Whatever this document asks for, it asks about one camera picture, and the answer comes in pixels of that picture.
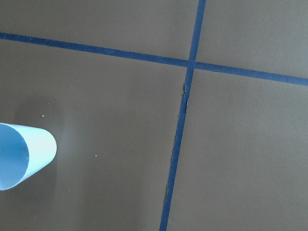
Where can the light blue cup right side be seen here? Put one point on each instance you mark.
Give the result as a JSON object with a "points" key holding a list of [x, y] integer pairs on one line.
{"points": [[23, 152]]}

